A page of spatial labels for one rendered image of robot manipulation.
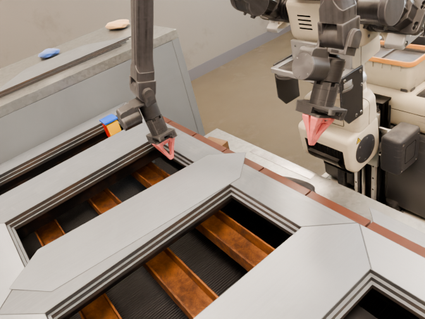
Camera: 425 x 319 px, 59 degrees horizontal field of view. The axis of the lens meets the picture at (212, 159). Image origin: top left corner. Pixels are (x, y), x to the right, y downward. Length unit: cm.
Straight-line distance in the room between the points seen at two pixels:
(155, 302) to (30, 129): 90
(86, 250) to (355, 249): 66
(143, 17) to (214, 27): 314
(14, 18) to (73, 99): 174
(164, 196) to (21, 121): 81
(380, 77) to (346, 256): 85
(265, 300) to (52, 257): 59
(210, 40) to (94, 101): 256
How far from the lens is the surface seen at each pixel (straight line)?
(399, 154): 140
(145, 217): 108
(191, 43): 406
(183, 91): 200
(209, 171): 116
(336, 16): 87
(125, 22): 223
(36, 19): 345
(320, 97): 90
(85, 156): 149
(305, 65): 84
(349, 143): 129
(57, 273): 106
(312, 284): 83
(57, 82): 173
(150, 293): 130
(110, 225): 111
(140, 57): 112
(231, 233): 118
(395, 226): 112
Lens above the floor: 152
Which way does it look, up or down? 34 degrees down
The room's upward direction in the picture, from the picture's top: 15 degrees counter-clockwise
